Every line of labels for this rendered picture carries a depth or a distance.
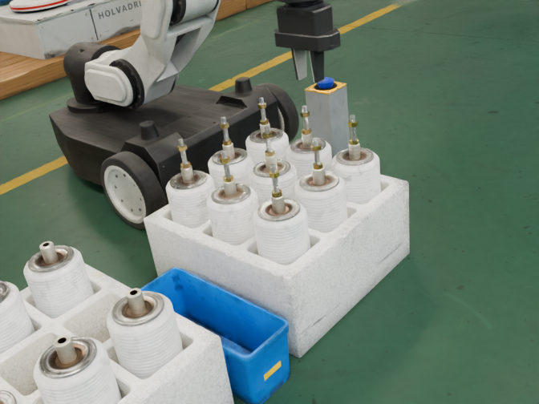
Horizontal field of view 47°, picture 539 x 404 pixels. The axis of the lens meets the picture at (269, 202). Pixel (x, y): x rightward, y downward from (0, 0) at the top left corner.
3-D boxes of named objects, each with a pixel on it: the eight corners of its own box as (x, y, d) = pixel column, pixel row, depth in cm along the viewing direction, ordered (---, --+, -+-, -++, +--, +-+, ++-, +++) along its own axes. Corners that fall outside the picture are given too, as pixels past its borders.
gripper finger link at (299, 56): (309, 75, 109) (305, 40, 106) (297, 81, 107) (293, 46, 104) (301, 74, 110) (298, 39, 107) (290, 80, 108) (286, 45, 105)
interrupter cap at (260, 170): (295, 162, 126) (295, 159, 125) (284, 179, 120) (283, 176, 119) (261, 160, 128) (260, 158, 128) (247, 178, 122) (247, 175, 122)
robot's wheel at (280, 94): (244, 143, 199) (235, 83, 189) (254, 137, 202) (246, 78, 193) (293, 155, 187) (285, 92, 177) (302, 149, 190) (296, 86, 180)
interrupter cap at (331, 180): (346, 186, 114) (346, 183, 114) (308, 197, 113) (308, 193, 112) (330, 170, 121) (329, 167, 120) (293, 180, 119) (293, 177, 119)
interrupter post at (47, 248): (42, 262, 104) (35, 245, 103) (54, 255, 106) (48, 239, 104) (49, 266, 103) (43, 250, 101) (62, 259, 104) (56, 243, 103)
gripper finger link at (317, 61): (311, 83, 105) (308, 47, 102) (322, 78, 107) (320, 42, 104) (318, 85, 104) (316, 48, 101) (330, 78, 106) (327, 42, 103)
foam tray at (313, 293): (160, 288, 136) (142, 218, 127) (275, 208, 160) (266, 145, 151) (299, 359, 112) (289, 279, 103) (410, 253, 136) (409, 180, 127)
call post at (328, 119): (315, 206, 159) (304, 90, 144) (331, 194, 163) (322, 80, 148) (338, 213, 154) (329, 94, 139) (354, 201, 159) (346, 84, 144)
